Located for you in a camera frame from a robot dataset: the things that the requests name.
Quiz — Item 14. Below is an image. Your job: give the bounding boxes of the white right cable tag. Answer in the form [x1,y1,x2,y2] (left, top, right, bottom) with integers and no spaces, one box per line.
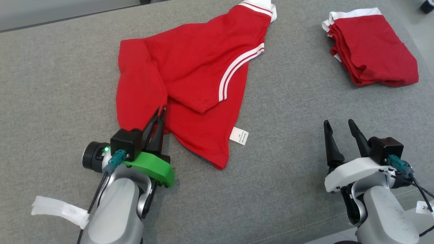
[416,201,434,215]

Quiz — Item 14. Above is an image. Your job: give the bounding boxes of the red shorts with white band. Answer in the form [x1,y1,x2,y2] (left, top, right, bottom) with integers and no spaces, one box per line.
[321,7,419,87]

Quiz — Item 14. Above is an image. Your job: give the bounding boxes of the white cable tag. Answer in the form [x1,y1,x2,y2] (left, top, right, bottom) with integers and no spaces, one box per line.
[416,201,434,215]
[31,196,89,229]

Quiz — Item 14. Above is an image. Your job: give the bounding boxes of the red white basketball jersey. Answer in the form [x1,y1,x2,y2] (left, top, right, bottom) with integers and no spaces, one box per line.
[116,0,278,170]

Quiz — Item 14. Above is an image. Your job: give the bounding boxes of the teal left cable connector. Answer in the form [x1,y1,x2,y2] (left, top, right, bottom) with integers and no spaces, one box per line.
[103,149,127,175]

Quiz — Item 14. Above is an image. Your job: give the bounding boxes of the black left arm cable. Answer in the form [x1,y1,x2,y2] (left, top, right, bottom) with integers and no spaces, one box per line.
[76,171,109,244]

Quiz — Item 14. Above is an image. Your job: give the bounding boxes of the teal cable connector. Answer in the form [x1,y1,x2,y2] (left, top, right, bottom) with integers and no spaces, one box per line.
[387,155,415,178]
[103,149,127,175]

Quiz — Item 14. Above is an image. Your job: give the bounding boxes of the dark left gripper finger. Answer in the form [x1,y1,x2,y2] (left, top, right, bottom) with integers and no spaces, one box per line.
[140,107,161,150]
[146,106,167,155]

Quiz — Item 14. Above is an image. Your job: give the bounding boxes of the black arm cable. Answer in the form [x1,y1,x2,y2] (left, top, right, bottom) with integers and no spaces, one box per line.
[76,171,109,244]
[390,173,434,238]

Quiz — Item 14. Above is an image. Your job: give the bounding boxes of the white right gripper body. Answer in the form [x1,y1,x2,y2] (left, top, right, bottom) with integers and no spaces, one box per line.
[324,157,395,194]

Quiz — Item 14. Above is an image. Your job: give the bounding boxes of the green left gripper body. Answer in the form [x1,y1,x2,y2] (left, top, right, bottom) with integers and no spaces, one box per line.
[123,151,175,187]

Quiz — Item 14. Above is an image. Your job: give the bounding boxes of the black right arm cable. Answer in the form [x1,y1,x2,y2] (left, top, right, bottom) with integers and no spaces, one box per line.
[390,173,434,238]

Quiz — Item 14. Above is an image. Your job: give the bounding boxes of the teal right cable connector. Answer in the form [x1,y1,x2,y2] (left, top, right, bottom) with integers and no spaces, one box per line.
[387,155,415,178]

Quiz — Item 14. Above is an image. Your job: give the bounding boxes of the white left cable tag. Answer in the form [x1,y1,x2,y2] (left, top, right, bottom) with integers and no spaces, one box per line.
[31,196,89,229]

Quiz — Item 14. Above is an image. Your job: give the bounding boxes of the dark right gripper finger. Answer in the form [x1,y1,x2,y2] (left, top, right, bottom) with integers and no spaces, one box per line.
[323,120,345,168]
[348,119,372,158]

